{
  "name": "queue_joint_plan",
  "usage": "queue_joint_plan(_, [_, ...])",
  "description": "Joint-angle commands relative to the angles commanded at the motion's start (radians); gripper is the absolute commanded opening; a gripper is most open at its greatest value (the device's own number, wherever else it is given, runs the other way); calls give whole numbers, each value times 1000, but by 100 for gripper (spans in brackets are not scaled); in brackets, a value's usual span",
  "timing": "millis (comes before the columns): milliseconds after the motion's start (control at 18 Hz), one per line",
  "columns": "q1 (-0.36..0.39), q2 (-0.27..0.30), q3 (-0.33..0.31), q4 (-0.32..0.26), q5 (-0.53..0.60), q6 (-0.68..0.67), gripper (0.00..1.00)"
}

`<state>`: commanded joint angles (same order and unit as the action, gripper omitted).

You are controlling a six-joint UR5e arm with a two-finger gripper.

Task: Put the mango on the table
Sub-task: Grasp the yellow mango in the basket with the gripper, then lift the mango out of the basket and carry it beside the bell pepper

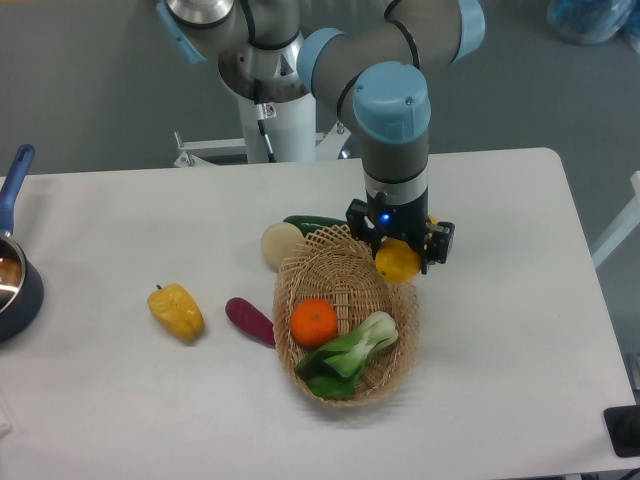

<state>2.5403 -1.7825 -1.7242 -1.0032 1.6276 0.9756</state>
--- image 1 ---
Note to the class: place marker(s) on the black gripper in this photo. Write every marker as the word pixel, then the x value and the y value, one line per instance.
pixel 377 218

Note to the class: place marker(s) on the yellow mango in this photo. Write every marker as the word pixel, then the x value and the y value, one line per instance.
pixel 396 261

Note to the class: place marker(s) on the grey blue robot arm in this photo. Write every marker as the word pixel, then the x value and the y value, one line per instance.
pixel 375 84

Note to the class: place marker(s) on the woven wicker basket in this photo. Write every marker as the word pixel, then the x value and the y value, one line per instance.
pixel 332 266

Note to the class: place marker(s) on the dark green cucumber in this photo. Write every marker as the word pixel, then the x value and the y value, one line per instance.
pixel 305 224

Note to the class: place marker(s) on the pale round melon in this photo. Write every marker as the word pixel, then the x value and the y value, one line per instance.
pixel 277 241

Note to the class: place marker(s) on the orange tangerine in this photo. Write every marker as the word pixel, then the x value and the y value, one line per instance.
pixel 313 323

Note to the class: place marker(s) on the green bok choy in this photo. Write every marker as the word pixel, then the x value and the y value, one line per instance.
pixel 333 370

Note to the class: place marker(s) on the purple sweet potato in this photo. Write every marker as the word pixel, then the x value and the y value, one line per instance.
pixel 246 317

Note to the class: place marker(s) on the yellow bell pepper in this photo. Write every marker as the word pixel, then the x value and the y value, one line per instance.
pixel 177 312

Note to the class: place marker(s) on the blue plastic bag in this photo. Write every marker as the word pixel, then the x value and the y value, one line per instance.
pixel 590 23

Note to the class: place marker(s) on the black device at edge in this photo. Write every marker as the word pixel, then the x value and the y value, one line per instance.
pixel 622 424

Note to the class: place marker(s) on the blue saucepan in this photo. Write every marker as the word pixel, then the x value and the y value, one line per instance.
pixel 22 289

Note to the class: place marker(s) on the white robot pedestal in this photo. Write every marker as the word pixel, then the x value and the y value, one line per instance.
pixel 277 111

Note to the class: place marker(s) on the white frame at right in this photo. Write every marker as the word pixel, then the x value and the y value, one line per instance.
pixel 619 228

